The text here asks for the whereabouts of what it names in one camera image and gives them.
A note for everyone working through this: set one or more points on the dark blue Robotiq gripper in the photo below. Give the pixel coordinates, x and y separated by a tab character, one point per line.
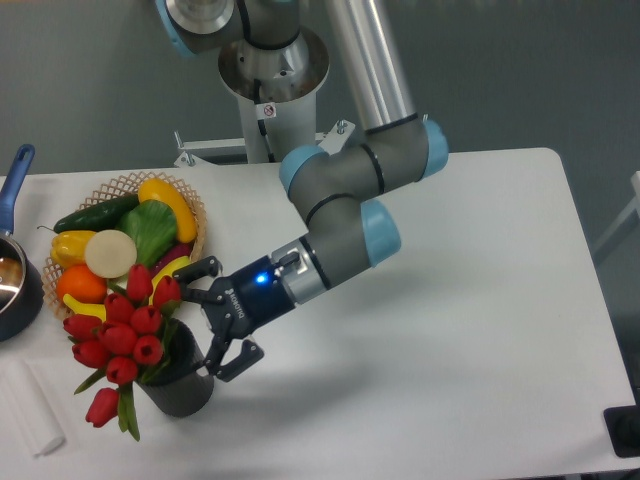
250	300

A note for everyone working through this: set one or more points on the red tulip bouquet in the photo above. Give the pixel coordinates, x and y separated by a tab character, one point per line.
128	345

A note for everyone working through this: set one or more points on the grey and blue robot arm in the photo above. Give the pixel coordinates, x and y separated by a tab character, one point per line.
274	67

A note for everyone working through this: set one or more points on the dark grey ribbed vase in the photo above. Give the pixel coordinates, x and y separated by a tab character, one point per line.
178	390

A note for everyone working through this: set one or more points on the yellow banana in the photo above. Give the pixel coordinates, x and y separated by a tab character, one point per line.
98	310

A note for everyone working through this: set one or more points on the dark red chili pepper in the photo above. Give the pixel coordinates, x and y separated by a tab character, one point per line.
176	251

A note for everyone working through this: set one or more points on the green leafy cabbage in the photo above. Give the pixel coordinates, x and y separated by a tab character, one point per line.
152	226

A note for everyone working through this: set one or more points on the beige round onion slice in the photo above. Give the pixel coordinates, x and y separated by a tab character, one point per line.
109	254

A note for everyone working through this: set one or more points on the yellow squash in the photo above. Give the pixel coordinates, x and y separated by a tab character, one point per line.
170	205

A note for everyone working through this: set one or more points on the orange fruit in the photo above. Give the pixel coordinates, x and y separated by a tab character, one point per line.
82	284

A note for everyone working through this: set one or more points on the green cucumber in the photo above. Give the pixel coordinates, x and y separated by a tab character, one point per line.
101	216

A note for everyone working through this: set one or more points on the woven wicker basket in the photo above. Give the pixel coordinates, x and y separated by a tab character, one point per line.
123	186

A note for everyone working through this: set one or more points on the yellow bell pepper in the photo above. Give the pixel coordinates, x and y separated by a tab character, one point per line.
68	248

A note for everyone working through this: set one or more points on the white foam roll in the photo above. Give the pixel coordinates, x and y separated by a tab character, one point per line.
35	418

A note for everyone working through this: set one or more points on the black device at table edge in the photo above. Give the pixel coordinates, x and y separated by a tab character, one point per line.
623	428

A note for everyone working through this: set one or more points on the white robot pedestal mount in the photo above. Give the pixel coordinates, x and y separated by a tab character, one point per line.
270	131

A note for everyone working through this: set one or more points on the dark pot with blue handle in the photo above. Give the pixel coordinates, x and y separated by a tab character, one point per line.
21	286

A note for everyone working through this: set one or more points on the white chair frame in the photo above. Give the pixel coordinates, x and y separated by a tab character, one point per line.
620	228

